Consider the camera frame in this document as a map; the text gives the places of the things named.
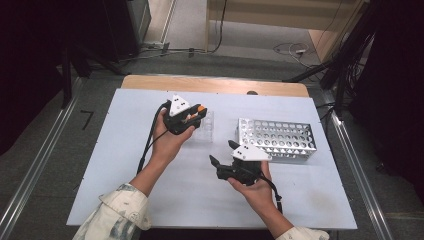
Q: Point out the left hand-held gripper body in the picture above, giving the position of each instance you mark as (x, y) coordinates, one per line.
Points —
(178, 125)

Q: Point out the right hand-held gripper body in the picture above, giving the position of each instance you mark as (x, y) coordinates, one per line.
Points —
(246, 173)

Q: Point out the orange-capped clear tube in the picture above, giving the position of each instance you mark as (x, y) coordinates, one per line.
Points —
(193, 116)
(201, 108)

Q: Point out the clear plastic tube rack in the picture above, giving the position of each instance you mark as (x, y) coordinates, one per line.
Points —
(205, 131)

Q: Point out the perforated metal tube rack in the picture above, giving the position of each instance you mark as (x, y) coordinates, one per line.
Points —
(283, 133)

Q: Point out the person's left hand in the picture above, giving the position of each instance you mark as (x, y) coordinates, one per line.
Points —
(168, 145)

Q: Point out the person's right hand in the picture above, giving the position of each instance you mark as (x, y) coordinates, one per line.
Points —
(258, 195)

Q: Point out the dark round table grommet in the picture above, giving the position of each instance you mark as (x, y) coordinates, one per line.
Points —
(252, 92)

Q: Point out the black cabinet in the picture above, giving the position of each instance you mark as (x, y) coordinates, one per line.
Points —
(128, 26)

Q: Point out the light wooden cabinet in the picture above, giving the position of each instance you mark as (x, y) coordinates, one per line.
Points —
(266, 13)

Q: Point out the black metal stand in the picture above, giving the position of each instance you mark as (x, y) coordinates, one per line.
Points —
(66, 76)

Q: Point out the aluminium floor rail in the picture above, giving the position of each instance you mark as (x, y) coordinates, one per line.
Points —
(40, 153)
(360, 186)

